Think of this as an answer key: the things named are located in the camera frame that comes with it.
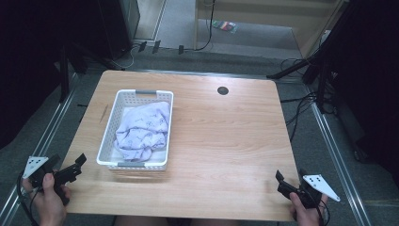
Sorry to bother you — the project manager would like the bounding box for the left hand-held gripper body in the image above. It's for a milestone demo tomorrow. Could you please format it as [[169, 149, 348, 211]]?
[[22, 155, 71, 207]]

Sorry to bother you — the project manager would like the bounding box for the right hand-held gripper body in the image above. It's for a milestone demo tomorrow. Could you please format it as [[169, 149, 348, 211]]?
[[294, 173, 342, 210]]

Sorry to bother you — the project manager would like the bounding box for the white plastic basket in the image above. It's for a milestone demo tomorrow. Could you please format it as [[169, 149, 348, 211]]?
[[96, 89, 175, 172]]

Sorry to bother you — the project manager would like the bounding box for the lavender printed cloth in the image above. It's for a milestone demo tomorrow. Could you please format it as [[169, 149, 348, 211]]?
[[113, 101, 172, 163]]

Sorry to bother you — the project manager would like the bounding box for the person's right hand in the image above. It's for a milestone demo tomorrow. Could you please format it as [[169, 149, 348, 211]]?
[[288, 191, 329, 226]]

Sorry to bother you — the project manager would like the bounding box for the person's left hand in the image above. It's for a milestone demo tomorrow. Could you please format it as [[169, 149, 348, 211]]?
[[22, 172, 72, 226]]

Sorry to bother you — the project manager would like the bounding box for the dark curtain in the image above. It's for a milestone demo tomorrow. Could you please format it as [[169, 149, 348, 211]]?
[[0, 0, 104, 151], [326, 0, 399, 189]]

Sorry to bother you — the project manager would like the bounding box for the black metal stand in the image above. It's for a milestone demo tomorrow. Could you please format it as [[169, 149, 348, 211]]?
[[265, 0, 359, 115]]

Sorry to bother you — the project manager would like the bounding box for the dark cabinet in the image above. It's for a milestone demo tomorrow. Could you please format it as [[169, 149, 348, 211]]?
[[95, 0, 141, 61]]

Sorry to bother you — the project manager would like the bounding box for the colourful flat packet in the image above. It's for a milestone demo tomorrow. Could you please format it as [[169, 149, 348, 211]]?
[[212, 20, 239, 34]]

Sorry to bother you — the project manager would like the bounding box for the light wooden shelf unit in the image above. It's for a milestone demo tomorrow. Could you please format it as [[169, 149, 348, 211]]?
[[192, 0, 350, 59]]

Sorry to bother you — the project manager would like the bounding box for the aluminium floor rail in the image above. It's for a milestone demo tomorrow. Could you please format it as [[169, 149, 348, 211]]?
[[308, 93, 375, 226], [0, 72, 80, 226]]

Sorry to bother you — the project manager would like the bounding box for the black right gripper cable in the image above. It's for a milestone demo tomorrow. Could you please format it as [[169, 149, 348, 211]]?
[[313, 199, 331, 226]]

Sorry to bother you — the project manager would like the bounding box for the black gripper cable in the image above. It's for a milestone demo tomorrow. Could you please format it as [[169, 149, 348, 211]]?
[[313, 199, 331, 226], [16, 170, 43, 226]]

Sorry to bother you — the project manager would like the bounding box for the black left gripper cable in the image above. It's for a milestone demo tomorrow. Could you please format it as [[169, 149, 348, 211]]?
[[16, 170, 43, 226]]

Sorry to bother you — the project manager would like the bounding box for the bundle of black floor cables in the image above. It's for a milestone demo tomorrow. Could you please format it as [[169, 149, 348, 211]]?
[[279, 56, 336, 143]]

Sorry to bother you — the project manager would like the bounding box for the black stand post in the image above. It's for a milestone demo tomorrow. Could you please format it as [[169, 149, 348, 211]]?
[[58, 45, 71, 104]]

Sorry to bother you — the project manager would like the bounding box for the white floor cable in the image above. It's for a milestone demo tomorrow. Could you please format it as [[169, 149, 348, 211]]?
[[110, 44, 140, 71]]

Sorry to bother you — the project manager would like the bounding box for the black hanging cable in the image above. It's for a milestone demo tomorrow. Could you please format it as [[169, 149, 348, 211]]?
[[193, 0, 216, 52]]

